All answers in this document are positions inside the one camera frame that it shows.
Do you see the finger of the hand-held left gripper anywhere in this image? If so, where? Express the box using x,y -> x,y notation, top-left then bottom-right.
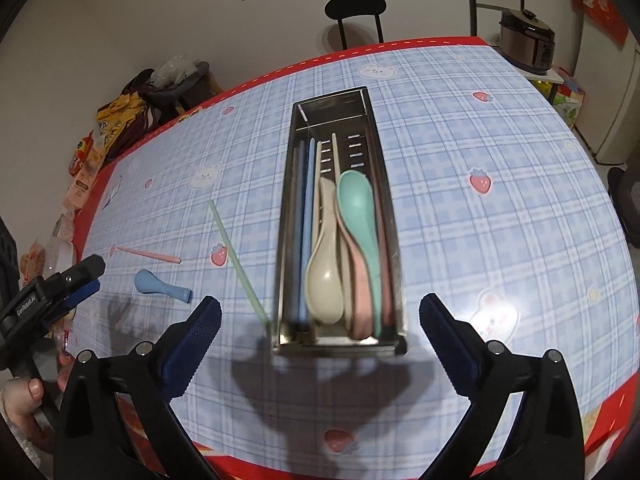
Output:
60,255 -> 106,286
62,280 -> 101,312

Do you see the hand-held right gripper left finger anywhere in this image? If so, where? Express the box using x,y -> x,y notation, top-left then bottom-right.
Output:
52,296 -> 223,480

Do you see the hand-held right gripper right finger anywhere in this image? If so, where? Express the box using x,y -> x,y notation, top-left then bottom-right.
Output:
415,293 -> 587,480

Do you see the blue spoon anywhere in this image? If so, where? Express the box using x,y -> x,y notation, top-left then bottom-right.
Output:
134,269 -> 193,303

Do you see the green chopstick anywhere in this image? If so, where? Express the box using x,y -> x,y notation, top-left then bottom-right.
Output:
208,199 -> 271,325

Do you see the pink spoon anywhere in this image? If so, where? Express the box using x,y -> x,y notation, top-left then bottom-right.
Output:
340,215 -> 376,339

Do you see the beige spoon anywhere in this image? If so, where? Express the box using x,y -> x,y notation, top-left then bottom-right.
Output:
306,176 -> 347,325

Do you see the mint green spoon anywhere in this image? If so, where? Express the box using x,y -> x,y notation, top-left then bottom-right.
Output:
336,170 -> 384,338

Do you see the metal utensil tray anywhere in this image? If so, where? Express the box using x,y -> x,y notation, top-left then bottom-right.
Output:
271,86 -> 407,357

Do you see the person's left hand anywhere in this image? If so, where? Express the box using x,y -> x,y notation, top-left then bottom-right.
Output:
0,351 -> 73,456

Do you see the clear plastic container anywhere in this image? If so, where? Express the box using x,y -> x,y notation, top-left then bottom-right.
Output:
50,215 -> 76,271

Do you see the clear snack bag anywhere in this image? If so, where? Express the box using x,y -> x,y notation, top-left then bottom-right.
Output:
20,240 -> 51,281

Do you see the white paper tag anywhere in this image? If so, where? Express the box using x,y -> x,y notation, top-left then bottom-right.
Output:
102,175 -> 123,211

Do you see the pink snack packet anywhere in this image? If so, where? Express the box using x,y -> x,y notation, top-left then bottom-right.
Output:
65,152 -> 108,208

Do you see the red snack packet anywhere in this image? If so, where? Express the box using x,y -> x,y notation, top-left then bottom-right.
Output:
70,132 -> 96,176

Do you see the blue plaid bear-print mat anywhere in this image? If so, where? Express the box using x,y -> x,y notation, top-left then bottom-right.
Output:
75,42 -> 640,466

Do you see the pile of yellow snack packets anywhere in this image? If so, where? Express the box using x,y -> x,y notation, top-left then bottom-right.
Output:
95,92 -> 151,161

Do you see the wooden stool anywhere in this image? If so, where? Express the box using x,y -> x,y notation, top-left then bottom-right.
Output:
145,60 -> 223,111

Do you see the crumpled plastic bag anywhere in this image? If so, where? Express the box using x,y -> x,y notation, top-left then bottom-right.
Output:
150,56 -> 201,86

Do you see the green printed shopping bag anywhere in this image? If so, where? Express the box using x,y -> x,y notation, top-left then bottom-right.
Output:
552,66 -> 587,128

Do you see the cream refrigerator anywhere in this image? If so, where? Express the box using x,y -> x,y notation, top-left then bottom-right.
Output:
575,35 -> 640,166

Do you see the rice cooker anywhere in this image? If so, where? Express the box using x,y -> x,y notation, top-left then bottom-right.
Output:
500,8 -> 558,76

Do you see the red hanging cloth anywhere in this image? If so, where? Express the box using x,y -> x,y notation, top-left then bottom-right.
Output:
572,0 -> 631,46

